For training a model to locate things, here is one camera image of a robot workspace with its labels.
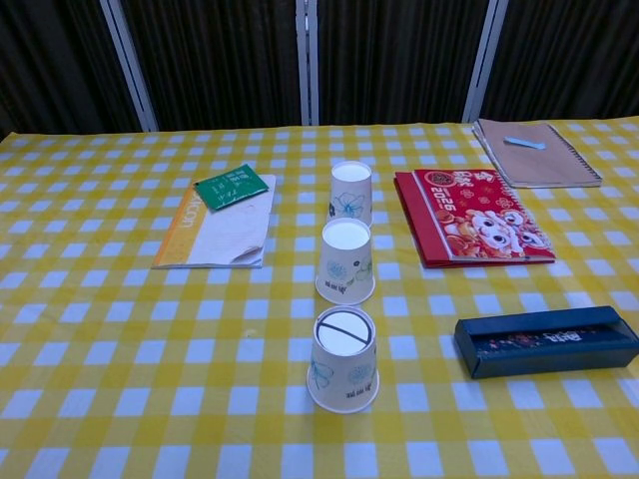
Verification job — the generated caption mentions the dark blue long box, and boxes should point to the dark blue long box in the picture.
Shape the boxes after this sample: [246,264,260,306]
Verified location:
[453,304,639,380]

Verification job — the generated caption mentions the paper cup with black line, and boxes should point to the paper cup with black line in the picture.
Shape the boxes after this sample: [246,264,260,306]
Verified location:
[306,306,380,414]

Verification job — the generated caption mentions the white partition frame post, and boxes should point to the white partition frame post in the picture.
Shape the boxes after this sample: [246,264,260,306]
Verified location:
[99,0,159,133]
[296,0,320,127]
[462,0,506,124]

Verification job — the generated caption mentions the yellow white checked tablecloth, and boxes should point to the yellow white checked tablecloth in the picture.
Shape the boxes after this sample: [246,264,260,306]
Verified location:
[0,117,639,479]

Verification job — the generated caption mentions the green card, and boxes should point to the green card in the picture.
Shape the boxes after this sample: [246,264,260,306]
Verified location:
[193,164,270,214]

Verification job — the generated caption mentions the light blue strip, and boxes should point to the light blue strip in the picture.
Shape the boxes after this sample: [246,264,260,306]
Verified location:
[502,135,545,150]

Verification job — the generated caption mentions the brown spiral notebook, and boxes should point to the brown spiral notebook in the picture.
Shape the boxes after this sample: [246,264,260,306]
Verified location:
[471,118,604,190]

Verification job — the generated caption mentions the orange and white booklet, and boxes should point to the orange and white booklet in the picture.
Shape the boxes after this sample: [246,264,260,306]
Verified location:
[151,174,278,269]

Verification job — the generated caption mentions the dark pleated partition panel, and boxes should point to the dark pleated partition panel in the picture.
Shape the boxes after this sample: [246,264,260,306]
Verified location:
[479,0,639,123]
[122,0,306,133]
[317,0,493,126]
[0,0,144,144]

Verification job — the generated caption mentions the white floral paper cup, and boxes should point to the white floral paper cup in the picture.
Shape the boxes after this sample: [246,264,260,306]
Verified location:
[326,160,374,229]
[314,217,376,306]

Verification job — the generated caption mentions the red 2026 spiral calendar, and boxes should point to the red 2026 spiral calendar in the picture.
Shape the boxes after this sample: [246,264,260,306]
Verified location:
[392,168,557,269]

